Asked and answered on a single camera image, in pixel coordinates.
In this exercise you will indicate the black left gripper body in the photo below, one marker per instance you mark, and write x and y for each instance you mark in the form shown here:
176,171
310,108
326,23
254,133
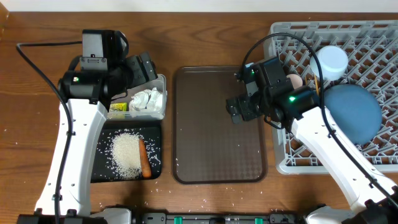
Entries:
130,72

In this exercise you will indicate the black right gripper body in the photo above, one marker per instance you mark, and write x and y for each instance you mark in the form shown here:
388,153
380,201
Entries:
250,107

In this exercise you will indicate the pink cup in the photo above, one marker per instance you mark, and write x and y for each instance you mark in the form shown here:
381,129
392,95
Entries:
296,80

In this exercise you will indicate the silver yellow snack wrapper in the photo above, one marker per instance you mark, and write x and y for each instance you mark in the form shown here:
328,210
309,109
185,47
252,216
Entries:
118,107

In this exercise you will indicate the white napkin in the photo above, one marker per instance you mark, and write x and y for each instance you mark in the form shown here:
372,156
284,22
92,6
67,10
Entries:
149,100

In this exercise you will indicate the light blue rice bowl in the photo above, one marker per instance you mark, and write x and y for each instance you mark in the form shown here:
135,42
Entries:
333,61

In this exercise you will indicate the dark blue plate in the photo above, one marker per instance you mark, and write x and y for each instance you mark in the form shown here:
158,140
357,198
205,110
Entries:
355,111

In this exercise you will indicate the orange carrot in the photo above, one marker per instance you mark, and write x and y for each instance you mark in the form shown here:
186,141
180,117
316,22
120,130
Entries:
145,166

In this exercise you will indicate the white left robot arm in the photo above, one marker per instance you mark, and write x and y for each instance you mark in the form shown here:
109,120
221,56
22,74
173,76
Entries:
66,195

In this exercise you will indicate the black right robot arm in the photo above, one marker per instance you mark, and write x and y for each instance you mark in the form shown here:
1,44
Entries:
371,195

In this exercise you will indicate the clear plastic waste bin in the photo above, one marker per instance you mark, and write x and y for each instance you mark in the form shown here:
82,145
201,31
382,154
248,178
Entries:
132,115

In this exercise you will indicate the black waste tray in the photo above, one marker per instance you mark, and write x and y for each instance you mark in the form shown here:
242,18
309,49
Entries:
105,168

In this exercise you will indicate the grey dishwasher rack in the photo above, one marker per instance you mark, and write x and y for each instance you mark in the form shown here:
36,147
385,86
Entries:
371,47

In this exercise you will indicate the brown serving tray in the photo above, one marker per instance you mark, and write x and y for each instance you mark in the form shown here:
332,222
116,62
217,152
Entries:
208,147

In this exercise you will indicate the spilled rice pile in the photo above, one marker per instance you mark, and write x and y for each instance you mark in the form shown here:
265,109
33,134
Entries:
126,154

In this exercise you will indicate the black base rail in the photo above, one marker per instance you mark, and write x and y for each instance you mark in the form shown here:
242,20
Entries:
196,218

